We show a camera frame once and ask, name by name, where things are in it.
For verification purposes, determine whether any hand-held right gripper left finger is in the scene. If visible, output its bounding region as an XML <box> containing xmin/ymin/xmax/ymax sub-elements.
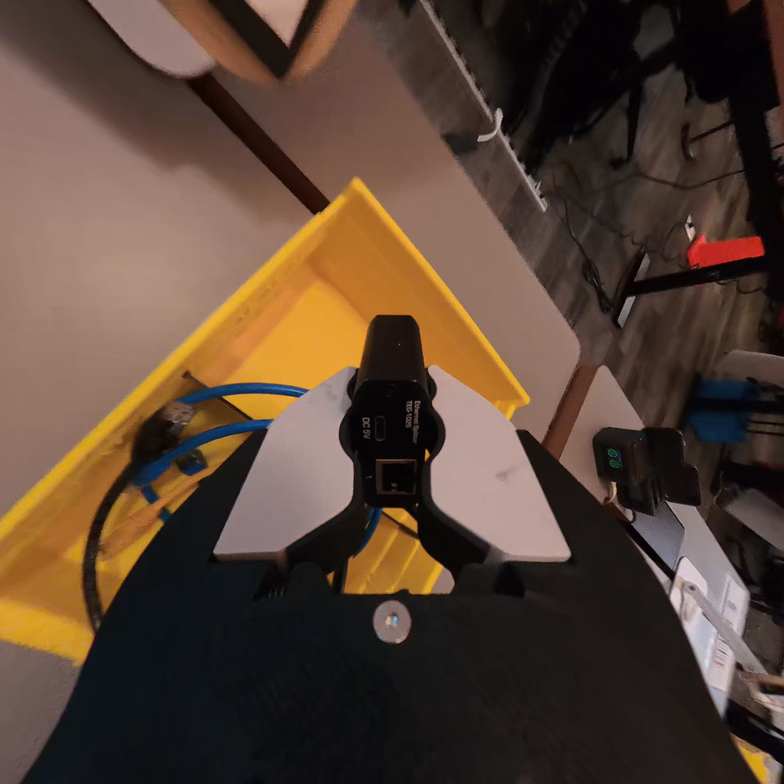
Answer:
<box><xmin>213</xmin><ymin>366</ymin><xmax>366</xmax><ymax>561</ymax></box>

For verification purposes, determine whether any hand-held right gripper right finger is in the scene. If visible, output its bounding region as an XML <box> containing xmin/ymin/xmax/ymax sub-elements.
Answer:
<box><xmin>419</xmin><ymin>365</ymin><xmax>572</xmax><ymax>562</ymax></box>

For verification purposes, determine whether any blue ethernet cable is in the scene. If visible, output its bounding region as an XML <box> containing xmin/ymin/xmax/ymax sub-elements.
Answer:
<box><xmin>131</xmin><ymin>383</ymin><xmax>383</xmax><ymax>558</ymax></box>

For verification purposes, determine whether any black ethernet splitter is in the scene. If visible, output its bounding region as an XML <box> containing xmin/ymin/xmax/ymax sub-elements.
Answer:
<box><xmin>340</xmin><ymin>314</ymin><xmax>445</xmax><ymax>508</ymax></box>

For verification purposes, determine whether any black ethernet cable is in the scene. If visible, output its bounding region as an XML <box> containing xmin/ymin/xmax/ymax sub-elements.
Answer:
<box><xmin>82</xmin><ymin>410</ymin><xmax>423</xmax><ymax>633</ymax></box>

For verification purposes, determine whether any yellow plastic bin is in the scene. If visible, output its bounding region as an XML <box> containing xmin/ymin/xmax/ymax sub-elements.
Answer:
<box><xmin>0</xmin><ymin>178</ymin><xmax>530</xmax><ymax>665</ymax></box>

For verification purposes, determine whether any grey desk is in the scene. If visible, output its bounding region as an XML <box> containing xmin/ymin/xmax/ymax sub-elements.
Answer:
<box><xmin>0</xmin><ymin>0</ymin><xmax>583</xmax><ymax>784</ymax></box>
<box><xmin>559</xmin><ymin>366</ymin><xmax>751</xmax><ymax>613</ymax></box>

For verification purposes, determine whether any black device with green display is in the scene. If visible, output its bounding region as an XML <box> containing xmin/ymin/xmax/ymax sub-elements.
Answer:
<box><xmin>593</xmin><ymin>427</ymin><xmax>702</xmax><ymax>515</ymax></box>

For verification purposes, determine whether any stack of papers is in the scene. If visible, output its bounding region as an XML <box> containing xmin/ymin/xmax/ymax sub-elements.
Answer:
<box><xmin>669</xmin><ymin>556</ymin><xmax>753</xmax><ymax>714</ymax></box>

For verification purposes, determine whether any red object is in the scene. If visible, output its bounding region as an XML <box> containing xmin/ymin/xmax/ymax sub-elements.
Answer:
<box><xmin>686</xmin><ymin>236</ymin><xmax>766</xmax><ymax>270</ymax></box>

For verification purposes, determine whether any board stand base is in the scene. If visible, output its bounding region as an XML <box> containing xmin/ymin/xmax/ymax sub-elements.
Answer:
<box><xmin>86</xmin><ymin>0</ymin><xmax>216</xmax><ymax>78</ymax></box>

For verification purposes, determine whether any white cable tray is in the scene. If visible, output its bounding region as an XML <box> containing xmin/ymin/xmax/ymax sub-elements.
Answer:
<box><xmin>419</xmin><ymin>0</ymin><xmax>547</xmax><ymax>212</ymax></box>

